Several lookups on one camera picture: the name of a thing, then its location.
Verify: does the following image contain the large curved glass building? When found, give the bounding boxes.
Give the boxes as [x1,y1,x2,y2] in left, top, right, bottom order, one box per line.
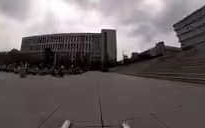
[20,28,118,70]

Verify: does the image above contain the low distant building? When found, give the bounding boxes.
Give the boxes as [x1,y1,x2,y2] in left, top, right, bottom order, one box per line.
[122,41,183,63]

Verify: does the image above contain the row of parked bicycles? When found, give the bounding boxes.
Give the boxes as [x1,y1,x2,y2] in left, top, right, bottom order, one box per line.
[0,62,88,78]

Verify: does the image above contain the row of dark trees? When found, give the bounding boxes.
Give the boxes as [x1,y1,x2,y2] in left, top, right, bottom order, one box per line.
[0,45,110,72]

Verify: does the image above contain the robot's own part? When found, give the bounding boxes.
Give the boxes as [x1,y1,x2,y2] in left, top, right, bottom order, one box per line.
[60,119,72,128]
[121,120,132,128]

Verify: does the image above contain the wide grey stone steps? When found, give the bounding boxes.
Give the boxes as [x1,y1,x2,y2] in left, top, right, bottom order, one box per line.
[109,49,205,85]

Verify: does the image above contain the grey striped building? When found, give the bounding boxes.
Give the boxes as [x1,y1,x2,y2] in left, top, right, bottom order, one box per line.
[172,1,205,53]

